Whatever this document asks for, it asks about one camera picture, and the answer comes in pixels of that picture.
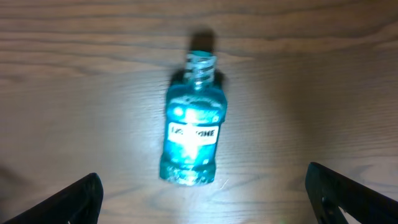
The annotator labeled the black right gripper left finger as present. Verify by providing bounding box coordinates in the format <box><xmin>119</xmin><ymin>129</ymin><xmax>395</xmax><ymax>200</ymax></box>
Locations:
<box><xmin>4</xmin><ymin>173</ymin><xmax>103</xmax><ymax>224</ymax></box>

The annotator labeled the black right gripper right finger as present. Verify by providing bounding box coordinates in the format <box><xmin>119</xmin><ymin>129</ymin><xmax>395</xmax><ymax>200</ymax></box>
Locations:
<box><xmin>305</xmin><ymin>162</ymin><xmax>397</xmax><ymax>224</ymax></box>

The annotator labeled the blue Listerine mouthwash bottle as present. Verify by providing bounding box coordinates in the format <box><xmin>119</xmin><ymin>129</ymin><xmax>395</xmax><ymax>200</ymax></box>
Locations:
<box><xmin>159</xmin><ymin>50</ymin><xmax>228</xmax><ymax>186</ymax></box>

